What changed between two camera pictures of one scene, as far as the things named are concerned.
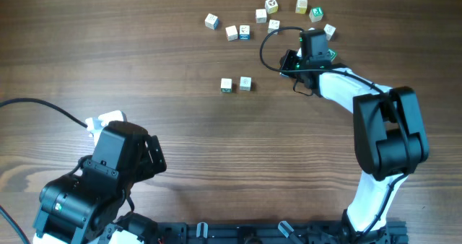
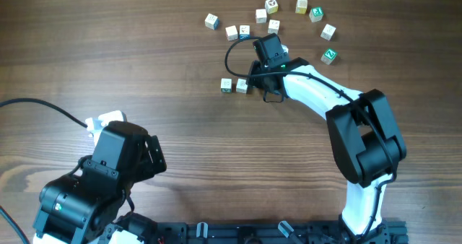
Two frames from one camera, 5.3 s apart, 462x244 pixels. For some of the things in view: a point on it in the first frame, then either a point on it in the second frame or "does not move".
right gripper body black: [289, 63] → [260, 81]
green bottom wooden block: [226, 85] does not move
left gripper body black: [145, 170] does not move
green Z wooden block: [332, 55] does not move
